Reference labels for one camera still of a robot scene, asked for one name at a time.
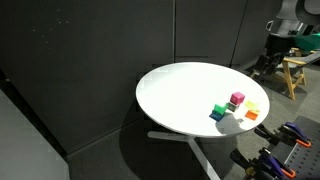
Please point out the blue block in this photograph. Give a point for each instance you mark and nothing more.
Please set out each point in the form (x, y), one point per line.
(216, 116)

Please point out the purple clamp upper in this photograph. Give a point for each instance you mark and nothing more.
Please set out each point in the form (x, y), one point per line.
(288, 133)

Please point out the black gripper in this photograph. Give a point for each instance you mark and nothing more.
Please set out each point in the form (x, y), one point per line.
(274, 44)

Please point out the wooden armchair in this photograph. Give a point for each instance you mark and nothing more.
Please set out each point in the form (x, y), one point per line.
(289, 68)

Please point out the pink block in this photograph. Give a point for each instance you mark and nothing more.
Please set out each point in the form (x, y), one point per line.
(237, 98)

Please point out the purple clamp lower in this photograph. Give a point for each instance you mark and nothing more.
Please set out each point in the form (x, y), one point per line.
(265, 167)

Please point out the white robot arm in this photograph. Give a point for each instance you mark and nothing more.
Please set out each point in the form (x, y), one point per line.
(292, 27)

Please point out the grey block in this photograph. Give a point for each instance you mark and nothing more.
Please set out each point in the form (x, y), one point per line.
(233, 107)

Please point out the yellow-green block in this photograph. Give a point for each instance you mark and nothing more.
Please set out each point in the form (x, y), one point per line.
(251, 105)

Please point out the round white table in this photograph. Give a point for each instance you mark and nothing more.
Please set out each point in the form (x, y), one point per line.
(181, 97)

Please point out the orange block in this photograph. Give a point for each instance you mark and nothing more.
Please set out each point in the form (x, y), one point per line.
(252, 114)

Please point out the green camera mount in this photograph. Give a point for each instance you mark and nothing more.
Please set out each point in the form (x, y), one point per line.
(308, 42)

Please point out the purple clamp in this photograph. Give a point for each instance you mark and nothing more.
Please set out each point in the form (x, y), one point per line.
(265, 167)
(288, 133)

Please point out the green block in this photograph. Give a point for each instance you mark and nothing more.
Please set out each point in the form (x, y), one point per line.
(220, 108)

